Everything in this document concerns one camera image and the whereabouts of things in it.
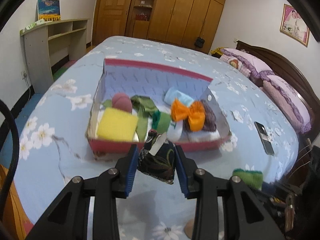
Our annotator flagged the green knit scrubber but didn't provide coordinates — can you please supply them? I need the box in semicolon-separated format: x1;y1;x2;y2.
232;169;263;190

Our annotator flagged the white paper towel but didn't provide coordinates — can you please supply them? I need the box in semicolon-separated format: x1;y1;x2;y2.
187;130;220;142

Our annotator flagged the purple knit sock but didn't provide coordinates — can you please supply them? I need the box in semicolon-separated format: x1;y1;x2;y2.
200;99;216;132

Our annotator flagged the dark patterned fabric pouch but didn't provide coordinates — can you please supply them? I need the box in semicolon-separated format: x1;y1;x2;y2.
137;129;176;185

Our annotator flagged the yellow sponge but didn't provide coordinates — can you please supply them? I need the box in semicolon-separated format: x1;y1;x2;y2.
97;107;138;142

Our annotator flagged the orange fabric bow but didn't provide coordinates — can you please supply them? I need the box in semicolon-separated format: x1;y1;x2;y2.
171;99;206;132

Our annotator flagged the green white knit sock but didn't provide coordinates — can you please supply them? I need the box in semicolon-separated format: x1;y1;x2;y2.
151;111;183;142

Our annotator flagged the pink round sponge puff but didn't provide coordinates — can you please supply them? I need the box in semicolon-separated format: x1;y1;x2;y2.
112;93;132;113

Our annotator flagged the green satin ribbon bow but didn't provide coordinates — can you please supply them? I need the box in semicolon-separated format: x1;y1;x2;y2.
101;95;158;142

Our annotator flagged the light blue face mask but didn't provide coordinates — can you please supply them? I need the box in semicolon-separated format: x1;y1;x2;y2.
164;87;195;107

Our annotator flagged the black phone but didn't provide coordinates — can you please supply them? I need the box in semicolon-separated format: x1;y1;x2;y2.
254;121;274;155

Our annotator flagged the purple frilled pillow near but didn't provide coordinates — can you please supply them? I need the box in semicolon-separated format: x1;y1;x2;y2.
263;75;311;134

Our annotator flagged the purple frilled pillow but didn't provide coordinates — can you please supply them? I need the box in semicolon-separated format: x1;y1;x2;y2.
221;48;274;79
263;75;311;134

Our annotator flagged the red cardboard box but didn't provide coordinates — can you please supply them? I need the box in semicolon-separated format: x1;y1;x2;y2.
86;59;232;158

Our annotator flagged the dark wooden headboard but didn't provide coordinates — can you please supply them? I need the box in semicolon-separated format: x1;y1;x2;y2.
236;41;319;141

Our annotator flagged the purple frilled pillow far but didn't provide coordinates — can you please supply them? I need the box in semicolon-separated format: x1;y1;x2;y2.
221;48;274;79

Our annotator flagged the yellow plush toy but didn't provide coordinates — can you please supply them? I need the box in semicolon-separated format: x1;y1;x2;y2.
210;47;223;57

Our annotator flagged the beige shelf desk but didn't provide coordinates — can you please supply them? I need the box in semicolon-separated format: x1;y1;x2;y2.
20;18;88;93

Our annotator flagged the black hanging bag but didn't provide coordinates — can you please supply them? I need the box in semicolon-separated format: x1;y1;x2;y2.
194;37;205;48

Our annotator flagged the framed wedding photo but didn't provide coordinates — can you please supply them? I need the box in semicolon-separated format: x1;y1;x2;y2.
280;4;310;47

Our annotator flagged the green white box on desk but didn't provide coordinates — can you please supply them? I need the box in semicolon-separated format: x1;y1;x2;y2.
21;19;45;33

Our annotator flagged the wooden door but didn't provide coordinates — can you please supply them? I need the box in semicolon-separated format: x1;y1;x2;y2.
92;0;131;45

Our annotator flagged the blue landscape painting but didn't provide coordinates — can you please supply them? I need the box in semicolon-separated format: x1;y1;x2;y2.
37;0;61;22

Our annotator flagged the wooden wardrobe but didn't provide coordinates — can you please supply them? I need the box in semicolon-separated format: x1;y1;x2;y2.
125;0;225;53

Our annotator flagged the black cable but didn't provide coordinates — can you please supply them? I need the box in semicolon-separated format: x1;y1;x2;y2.
0;100;20;221

